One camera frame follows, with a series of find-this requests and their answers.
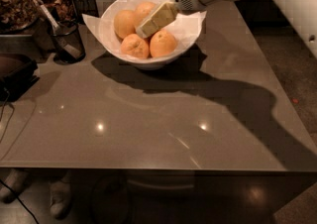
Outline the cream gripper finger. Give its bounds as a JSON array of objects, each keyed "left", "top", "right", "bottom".
[{"left": 136, "top": 2, "right": 178, "bottom": 38}]

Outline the orange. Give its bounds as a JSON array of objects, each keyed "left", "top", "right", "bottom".
[
  {"left": 134, "top": 1, "right": 156, "bottom": 27},
  {"left": 121, "top": 34, "right": 150, "bottom": 59},
  {"left": 150, "top": 30, "right": 177, "bottom": 57},
  {"left": 113, "top": 10, "right": 135, "bottom": 39}
]

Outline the white paper bowl liner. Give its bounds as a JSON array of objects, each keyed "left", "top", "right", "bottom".
[{"left": 81, "top": 0, "right": 208, "bottom": 60}]

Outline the black mesh cup rear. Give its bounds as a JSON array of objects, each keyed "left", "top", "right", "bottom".
[{"left": 72, "top": 0, "right": 99, "bottom": 23}]

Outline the black mesh cup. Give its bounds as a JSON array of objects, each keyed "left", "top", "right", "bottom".
[
  {"left": 72, "top": 0, "right": 99, "bottom": 23},
  {"left": 50, "top": 21, "right": 85, "bottom": 63}
]

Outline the black mesh cup front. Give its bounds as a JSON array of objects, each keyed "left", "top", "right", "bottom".
[{"left": 50, "top": 21, "right": 85, "bottom": 63}]

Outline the large glass snack jar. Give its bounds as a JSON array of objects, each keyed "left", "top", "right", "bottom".
[{"left": 0, "top": 0, "right": 39, "bottom": 34}]

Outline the black box device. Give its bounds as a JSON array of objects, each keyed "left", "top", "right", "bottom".
[{"left": 0, "top": 54, "right": 38, "bottom": 101}]

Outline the right white shoe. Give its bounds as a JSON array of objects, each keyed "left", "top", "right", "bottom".
[{"left": 50, "top": 171, "right": 71, "bottom": 219}]

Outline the white shoe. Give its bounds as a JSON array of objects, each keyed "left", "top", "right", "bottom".
[
  {"left": 50, "top": 171, "right": 71, "bottom": 219},
  {"left": 0, "top": 168, "right": 30, "bottom": 203}
]

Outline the left white shoe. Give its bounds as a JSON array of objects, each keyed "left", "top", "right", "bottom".
[{"left": 0, "top": 168, "right": 30, "bottom": 203}]

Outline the black cable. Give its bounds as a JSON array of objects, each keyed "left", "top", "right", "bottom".
[{"left": 0, "top": 87, "right": 16, "bottom": 144}]

